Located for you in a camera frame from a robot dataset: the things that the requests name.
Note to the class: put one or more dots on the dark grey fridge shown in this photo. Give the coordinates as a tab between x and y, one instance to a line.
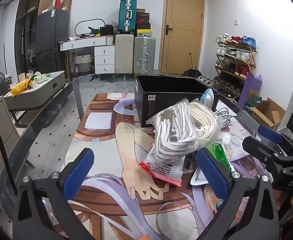
51	37

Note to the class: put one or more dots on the grey coffee table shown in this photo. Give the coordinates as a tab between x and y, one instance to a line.
44	87

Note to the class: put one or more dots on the green tissue pack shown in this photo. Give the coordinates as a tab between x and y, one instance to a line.
42	78

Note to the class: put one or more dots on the black bag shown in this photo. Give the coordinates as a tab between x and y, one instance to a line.
107	30

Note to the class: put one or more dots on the oval mirror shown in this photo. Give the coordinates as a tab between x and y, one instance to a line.
86	21

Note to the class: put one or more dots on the dark glass cabinet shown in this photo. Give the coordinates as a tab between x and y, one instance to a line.
26	30

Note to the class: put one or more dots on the wooden shoe rack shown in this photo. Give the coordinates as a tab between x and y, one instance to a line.
251	55

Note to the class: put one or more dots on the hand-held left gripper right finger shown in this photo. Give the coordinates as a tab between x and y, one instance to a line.
212	175

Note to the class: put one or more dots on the silver suitcase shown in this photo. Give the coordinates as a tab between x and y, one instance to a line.
144	55

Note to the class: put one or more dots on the green box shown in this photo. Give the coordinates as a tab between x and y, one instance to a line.
252	103

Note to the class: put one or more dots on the white foam wrap sheet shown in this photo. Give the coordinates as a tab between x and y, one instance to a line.
225	138

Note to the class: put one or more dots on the printed desk mat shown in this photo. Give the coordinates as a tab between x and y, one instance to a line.
134	155

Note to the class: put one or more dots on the yellow plastic bag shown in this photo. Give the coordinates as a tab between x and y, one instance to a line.
20	87

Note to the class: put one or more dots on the wooden door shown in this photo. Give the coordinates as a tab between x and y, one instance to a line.
184	30

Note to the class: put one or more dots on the white blue plush toy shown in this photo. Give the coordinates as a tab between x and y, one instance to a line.
207	98

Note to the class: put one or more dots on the small white printed packet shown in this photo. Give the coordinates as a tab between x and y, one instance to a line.
197	178

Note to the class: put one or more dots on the black storage box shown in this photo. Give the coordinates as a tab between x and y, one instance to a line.
149	100

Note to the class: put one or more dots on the green packet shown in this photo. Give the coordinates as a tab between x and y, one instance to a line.
219	153

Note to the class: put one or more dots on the cream suitcase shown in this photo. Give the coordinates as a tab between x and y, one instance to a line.
124	53

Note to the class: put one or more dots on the shoe rack with shoes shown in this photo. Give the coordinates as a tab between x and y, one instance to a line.
236	53

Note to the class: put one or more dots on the scattered pile of shoes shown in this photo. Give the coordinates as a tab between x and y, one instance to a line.
206	80

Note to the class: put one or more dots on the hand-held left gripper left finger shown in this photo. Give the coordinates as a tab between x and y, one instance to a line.
79	171

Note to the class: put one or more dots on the teal suitcase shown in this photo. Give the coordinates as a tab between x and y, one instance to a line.
126	15

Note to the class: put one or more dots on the white desk with drawers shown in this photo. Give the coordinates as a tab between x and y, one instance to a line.
104	55

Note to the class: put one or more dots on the black yellow shoe box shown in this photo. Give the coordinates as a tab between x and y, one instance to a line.
144	32

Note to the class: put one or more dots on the wicker basket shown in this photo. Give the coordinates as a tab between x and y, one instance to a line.
82	62

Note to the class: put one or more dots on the black umbrella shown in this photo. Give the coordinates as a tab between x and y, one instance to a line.
190	71

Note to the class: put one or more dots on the open cardboard box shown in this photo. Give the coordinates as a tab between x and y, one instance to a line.
266	115

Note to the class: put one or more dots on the brown cardboard box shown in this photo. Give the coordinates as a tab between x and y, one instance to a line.
67	3

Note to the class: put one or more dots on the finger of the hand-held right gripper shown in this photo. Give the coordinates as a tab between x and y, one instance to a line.
269	133
256	146

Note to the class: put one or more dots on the black shoe box red logo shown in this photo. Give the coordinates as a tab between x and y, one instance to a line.
143	18

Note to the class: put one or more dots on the plain black shoe box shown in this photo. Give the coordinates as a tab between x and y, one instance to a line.
143	26

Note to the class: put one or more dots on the bag of white laces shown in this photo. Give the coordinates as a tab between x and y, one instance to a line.
169	135

